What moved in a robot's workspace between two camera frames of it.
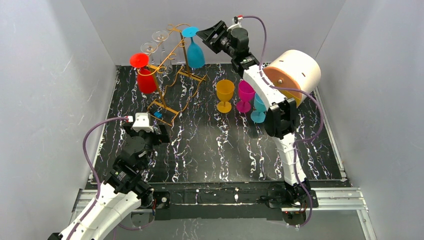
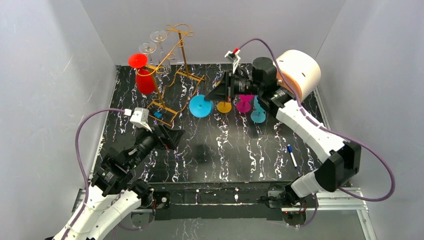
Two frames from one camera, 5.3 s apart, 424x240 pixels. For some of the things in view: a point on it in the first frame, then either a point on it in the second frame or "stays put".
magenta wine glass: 246,93 stays put
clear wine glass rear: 160,36 stays put
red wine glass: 145,82 stays put
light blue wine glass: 259,116 stays put
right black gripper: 216,37 -> 228,85
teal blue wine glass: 195,57 -> 200,107
